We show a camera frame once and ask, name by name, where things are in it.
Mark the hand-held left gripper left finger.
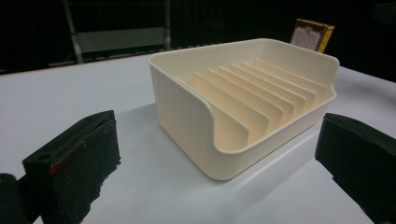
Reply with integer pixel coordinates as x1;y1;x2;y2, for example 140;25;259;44
21;109;121;224

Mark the brown and yellow box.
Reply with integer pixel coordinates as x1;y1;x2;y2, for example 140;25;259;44
289;18;336;54

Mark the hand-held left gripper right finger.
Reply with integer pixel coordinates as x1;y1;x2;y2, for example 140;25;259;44
314;112;396;224

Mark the cream plastic divider rack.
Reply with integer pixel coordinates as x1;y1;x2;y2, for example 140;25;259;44
148;37;341;182

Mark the metal stand frame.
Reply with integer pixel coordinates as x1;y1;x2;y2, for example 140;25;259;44
49;0;172;67

